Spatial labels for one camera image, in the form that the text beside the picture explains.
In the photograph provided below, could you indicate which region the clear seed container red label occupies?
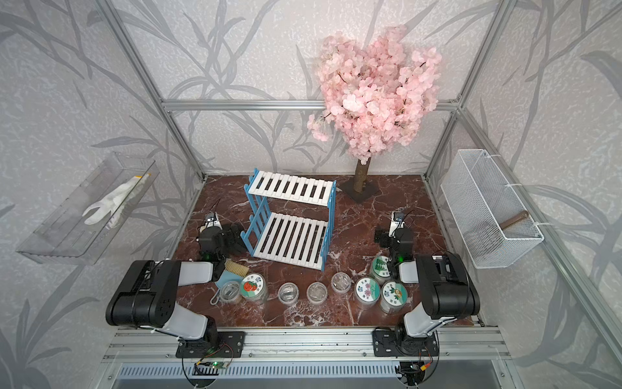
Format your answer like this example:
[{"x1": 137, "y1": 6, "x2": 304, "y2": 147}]
[{"x1": 330, "y1": 272, "x2": 351, "y2": 294}]

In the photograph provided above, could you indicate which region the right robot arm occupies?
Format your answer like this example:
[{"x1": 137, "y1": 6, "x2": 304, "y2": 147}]
[{"x1": 374, "y1": 228, "x2": 480, "y2": 340}]

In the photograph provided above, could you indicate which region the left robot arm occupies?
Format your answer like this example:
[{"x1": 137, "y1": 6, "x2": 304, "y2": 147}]
[{"x1": 105, "y1": 223, "x2": 246, "y2": 342}]

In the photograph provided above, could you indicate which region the green label seed container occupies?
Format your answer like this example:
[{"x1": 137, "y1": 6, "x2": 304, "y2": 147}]
[{"x1": 369, "y1": 255, "x2": 391, "y2": 286}]

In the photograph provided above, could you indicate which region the small clear container far left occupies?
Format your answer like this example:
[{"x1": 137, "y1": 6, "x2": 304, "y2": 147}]
[{"x1": 220, "y1": 280, "x2": 242, "y2": 304}]

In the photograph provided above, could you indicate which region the carrot lid seed container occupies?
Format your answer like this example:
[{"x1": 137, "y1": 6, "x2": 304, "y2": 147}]
[{"x1": 380, "y1": 281, "x2": 408, "y2": 314}]

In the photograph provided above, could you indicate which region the pink flower lid container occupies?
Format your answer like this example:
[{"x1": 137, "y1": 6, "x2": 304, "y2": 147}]
[{"x1": 354, "y1": 277, "x2": 381, "y2": 310}]

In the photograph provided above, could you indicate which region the strawberry lid seed container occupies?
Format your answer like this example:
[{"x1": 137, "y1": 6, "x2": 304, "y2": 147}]
[{"x1": 240, "y1": 273, "x2": 269, "y2": 305}]

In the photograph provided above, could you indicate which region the blue white two-tier shelf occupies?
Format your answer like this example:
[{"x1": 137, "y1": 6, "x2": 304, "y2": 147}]
[{"x1": 241, "y1": 170, "x2": 337, "y2": 271}]

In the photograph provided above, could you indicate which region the blue hand brush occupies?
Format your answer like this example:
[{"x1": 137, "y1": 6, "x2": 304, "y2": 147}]
[{"x1": 210, "y1": 259, "x2": 249, "y2": 306}]

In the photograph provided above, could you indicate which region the white glove in tray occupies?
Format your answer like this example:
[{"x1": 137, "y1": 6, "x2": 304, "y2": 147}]
[{"x1": 82, "y1": 173, "x2": 151, "y2": 230}]

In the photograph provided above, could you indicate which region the pink artificial blossom tree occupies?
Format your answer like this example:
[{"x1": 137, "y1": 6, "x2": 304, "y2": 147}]
[{"x1": 307, "y1": 25, "x2": 442, "y2": 203}]

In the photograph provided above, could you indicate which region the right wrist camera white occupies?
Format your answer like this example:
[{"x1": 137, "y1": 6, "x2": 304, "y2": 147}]
[{"x1": 389, "y1": 212, "x2": 406, "y2": 237}]

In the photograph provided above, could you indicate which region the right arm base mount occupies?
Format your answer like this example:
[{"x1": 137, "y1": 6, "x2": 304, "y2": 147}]
[{"x1": 372, "y1": 326, "x2": 439, "y2": 358}]

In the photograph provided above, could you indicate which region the white wire mesh basket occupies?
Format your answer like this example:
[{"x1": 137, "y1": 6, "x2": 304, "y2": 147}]
[{"x1": 441, "y1": 149, "x2": 544, "y2": 269}]

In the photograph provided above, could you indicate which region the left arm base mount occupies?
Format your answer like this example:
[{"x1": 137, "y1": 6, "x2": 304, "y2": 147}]
[{"x1": 176, "y1": 331, "x2": 246, "y2": 359}]

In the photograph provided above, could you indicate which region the wooden handled brush in basket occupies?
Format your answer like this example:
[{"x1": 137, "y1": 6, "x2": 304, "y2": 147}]
[{"x1": 473, "y1": 211, "x2": 530, "y2": 243}]

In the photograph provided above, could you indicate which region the clear acrylic wall tray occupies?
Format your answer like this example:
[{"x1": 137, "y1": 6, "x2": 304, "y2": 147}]
[{"x1": 16, "y1": 152, "x2": 160, "y2": 265}]

